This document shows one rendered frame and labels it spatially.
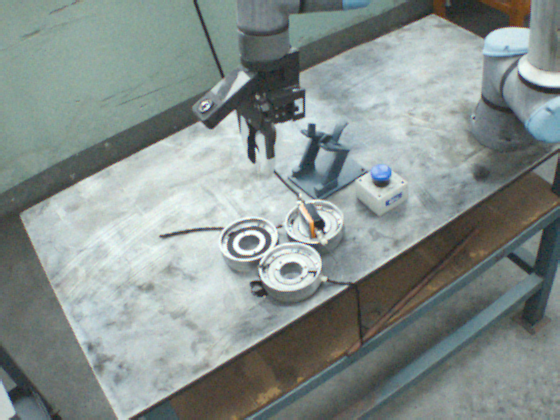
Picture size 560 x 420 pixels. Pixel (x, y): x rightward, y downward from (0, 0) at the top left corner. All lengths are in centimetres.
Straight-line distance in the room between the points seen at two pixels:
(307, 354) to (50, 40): 167
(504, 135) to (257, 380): 70
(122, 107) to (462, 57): 158
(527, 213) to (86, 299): 101
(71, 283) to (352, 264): 52
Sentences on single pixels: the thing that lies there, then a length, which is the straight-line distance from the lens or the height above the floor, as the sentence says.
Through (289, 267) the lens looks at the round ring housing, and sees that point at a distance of 110.
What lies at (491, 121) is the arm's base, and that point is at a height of 86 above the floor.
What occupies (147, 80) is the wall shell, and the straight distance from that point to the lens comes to 274.
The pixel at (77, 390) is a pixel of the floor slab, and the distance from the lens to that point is 210.
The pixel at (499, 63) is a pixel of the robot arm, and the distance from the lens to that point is 124.
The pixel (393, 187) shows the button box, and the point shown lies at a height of 85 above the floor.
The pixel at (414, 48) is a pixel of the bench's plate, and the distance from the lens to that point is 166.
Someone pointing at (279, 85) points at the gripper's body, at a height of 112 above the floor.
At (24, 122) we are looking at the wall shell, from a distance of 264.
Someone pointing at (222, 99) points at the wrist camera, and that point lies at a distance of 93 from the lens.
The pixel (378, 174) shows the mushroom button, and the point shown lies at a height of 87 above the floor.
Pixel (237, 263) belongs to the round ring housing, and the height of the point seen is 83.
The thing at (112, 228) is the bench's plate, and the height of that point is 80.
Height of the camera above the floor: 165
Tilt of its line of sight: 44 degrees down
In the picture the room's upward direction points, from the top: 11 degrees counter-clockwise
